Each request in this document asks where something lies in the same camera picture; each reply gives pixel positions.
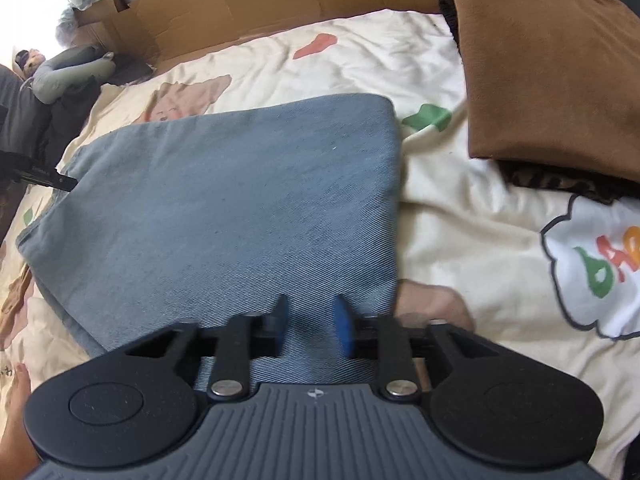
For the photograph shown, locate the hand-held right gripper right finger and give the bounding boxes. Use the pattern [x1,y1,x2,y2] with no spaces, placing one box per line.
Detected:
[333,293,502,404]

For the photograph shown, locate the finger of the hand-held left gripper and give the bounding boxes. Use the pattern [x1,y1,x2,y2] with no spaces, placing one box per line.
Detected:
[0,150,79,193]

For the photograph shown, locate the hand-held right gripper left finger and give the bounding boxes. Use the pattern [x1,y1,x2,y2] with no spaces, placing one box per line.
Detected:
[123,293,291,403]

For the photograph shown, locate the light blue denim pants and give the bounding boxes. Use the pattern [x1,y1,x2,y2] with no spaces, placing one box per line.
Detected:
[15,92,404,394]

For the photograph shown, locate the black cloth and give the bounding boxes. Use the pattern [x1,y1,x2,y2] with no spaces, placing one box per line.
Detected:
[37,57,154,167]

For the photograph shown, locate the grey neck pillow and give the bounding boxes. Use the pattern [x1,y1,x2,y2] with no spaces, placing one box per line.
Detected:
[30,43,117,107]

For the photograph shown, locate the small brown teddy bear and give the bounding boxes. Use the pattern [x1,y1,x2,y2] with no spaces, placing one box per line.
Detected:
[13,48,47,79]

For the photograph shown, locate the printed cream bed sheet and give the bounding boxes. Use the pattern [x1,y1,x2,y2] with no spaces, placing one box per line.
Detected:
[0,7,640,480]

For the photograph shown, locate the person's bare leg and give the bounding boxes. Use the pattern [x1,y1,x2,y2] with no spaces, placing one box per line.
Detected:
[0,362,42,477]

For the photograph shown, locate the dark leopard print cloth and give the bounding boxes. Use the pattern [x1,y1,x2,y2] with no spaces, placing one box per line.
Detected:
[434,0,640,207]

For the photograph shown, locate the brown cardboard sheet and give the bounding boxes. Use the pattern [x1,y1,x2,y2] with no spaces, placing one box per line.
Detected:
[74,0,447,69]

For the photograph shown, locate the brown folded cloth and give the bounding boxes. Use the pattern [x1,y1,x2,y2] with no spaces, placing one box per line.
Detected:
[439,0,640,184]

